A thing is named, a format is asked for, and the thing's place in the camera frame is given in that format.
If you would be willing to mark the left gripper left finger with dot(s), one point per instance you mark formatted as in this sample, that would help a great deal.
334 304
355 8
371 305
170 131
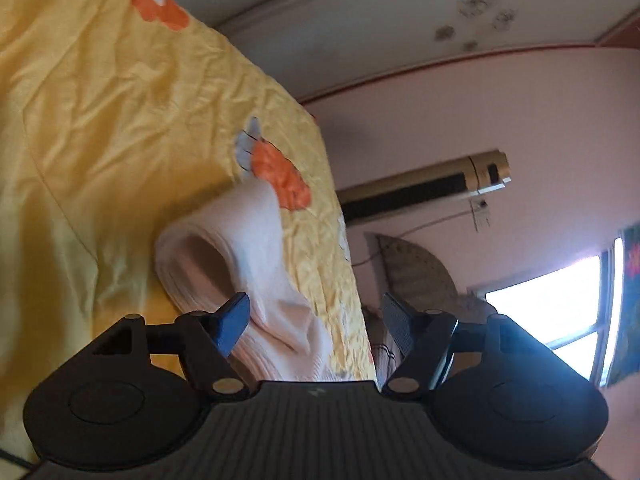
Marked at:
208 339

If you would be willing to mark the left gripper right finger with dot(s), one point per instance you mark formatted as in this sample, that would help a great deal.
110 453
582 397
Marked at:
424 339

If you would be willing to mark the pink knitted small garment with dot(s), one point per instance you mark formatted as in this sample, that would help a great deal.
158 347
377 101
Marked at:
234 244

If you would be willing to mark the grey padded headboard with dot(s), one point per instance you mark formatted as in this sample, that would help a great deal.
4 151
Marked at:
413 274

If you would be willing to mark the bright window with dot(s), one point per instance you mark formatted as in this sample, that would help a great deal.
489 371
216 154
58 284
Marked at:
573 310

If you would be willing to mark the gold tower fan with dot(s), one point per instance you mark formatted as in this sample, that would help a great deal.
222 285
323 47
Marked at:
463 177

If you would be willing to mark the yellow floral quilt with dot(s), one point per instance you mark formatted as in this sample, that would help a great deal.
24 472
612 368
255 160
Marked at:
117 117

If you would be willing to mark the white floral wardrobe door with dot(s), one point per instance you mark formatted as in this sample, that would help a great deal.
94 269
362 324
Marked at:
314 47

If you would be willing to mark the white wall socket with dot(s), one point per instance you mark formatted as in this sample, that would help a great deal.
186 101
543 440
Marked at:
480 214

